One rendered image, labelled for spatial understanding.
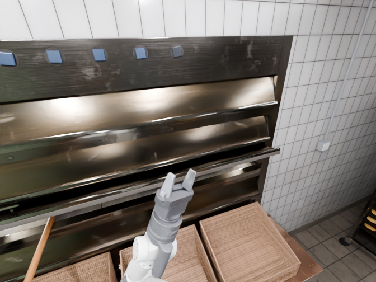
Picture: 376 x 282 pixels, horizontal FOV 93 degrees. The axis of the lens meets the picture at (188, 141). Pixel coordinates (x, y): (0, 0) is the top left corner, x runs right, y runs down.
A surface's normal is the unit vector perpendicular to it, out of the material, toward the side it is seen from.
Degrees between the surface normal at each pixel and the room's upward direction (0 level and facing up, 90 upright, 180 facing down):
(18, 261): 70
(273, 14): 90
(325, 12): 90
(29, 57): 90
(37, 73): 90
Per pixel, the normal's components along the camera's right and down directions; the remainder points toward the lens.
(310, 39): 0.36, 0.40
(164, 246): 0.32, -0.91
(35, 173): 0.32, 0.07
